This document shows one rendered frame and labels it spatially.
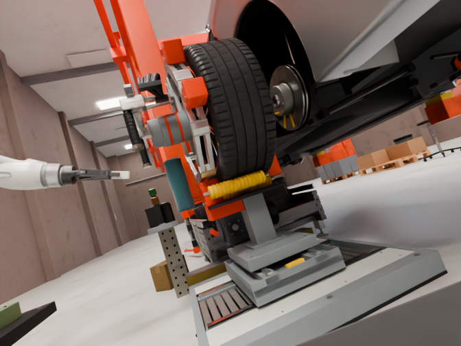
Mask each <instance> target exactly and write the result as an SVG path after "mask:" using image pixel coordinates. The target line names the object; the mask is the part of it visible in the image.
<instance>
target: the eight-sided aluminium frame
mask: <svg viewBox="0 0 461 346"><path fill-rule="evenodd" d="M164 67H165V80H166V77H168V78H169V79H171V78H173V80H174V82H175V83H176V86H177V88H178V91H179V94H180V97H181V100H182V104H183V106H184V109H185V112H186V115H187V119H188V121H189V127H190V130H191V135H192V137H193V142H192V140H191V141H188V142H189V146H190V148H191V152H190V153H188V151H187V147H186V144H185V142H184V143H181V145H182V149H183V151H184V154H185V159H186V161H187V165H189V167H190V169H191V172H192V174H193V176H194V178H195V180H196V183H197V184H198V183H201V182H203V181H205V180H210V179H212V178H213V177H214V176H215V170H216V168H215V165H214V160H213V151H212V145H211V137H210V133H211V131H210V128H209V123H208V120H207V118H206V116H205V114H204V110H203V107H202V106H201V107H197V108H196V111H197V114H198V117H199V120H195V119H194V116H193V113H192V110H191V109H188V110H187V109H186V107H185V103H184V101H183V98H182V95H181V84H182V80H187V79H191V78H193V76H192V74H191V72H190V69H188V68H187V67H186V66H184V65H183V64H182V63H178V64H174V65H167V64H165V61H164ZM171 108H172V113H176V107H175V105H173V106H171ZM201 135H203V137H204V145H205V150H206V157H207V162H208V164H206V165H205V164H204V160H203V156H202V149H201V145H200V138H199V136H201ZM193 143H194V145H193ZM193 163H196V165H197V167H198V172H197V171H196V169H195V167H194V165H193Z"/></svg>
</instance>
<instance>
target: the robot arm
mask: <svg viewBox="0 0 461 346"><path fill-rule="evenodd" d="M78 179H79V180H81V181H100V180H111V179H130V171H108V170H86V169H80V171H79V170H76V168H75V166H73V165H62V164H61V163H60V164H55V163H46V162H43V161H37V160H33V159H27V160H24V161H19V160H16V159H11V158H8V157H4V156H1V155H0V187H2V188H6V189H19V190H33V189H47V188H50V187H62V186H63V185H75V183H76V181H77V180H78Z"/></svg>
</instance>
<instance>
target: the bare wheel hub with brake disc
mask: <svg viewBox="0 0 461 346"><path fill-rule="evenodd" d="M274 95H277V96H278V97H279V99H280V106H279V108H274V107H273V108H274V113H276V112H279V113H280V114H278V116H279V118H278V123H280V125H281V126H282V127H283V128H284V115H286V128H284V129H286V130H296V129H299V128H300V127H301V126H302V125H303V124H304V123H305V120H306V118H307V113H308V106H309V102H308V94H307V88H306V86H305V82H304V80H303V78H302V76H301V74H300V73H299V72H298V70H297V69H296V68H295V67H293V66H291V65H283V66H280V67H277V68H276V69H275V70H274V73H273V74H272V77H271V81H270V96H271V98H272V97H273V96H274ZM289 114H291V116H292V119H293V122H294V125H295V127H294V128H293V126H292V123H291V120H290V118H289Z"/></svg>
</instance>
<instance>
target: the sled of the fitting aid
mask: <svg viewBox="0 0 461 346"><path fill-rule="evenodd" d="M224 263H225V266H226V269H227V273H228V276H229V277H230V278H231V279H232V280H233V281H234V282H235V283H236V284H237V285H238V286H239V287H240V288H241V289H242V290H243V292H244V293H245V294H246V295H247V296H248V297H249V298H250V299H251V300H252V302H253V303H254V304H255V305H256V306H257V307H260V306H262V305H264V304H266V303H269V302H271V301H273V300H275V299H278V298H279V297H282V296H283V295H286V294H288V293H290V292H292V291H295V290H297V289H299V288H301V287H303V286H306V285H307V284H310V283H312V282H314V281H316V280H318V279H321V278H323V277H325V276H327V275H330V274H331V273H334V272H335V271H338V270H340V269H342V268H345V267H346V265H345V263H344V260H343V258H342V254H341V252H340V249H339V247H338V246H330V245H326V244H318V245H316V246H313V247H311V248H309V249H306V250H304V251H301V252H299V253H297V254H295V255H292V256H290V257H287V258H285V259H282V260H280V261H278V262H275V263H273V264H271V265H269V266H266V267H264V268H261V269H259V270H256V271H254V272H252V273H251V272H249V271H248V270H246V269H245V268H244V267H242V266H241V265H239V264H238V263H237V262H235V261H234V260H233V259H228V260H226V261H224Z"/></svg>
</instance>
